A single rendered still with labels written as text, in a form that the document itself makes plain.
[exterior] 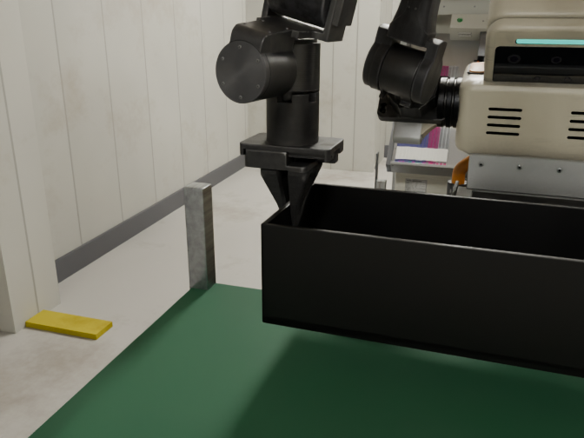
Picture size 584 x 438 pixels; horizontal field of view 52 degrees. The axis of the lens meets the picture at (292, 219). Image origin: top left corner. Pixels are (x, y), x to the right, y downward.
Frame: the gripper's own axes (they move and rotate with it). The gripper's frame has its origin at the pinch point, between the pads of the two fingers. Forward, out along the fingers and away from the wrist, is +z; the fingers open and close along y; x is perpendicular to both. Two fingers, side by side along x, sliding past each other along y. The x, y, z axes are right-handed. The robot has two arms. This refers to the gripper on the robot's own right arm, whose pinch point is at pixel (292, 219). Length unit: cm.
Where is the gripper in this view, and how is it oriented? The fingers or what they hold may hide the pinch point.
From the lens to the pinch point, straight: 68.5
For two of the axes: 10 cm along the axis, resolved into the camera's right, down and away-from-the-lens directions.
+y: 9.4, 1.1, -3.1
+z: -0.1, 9.4, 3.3
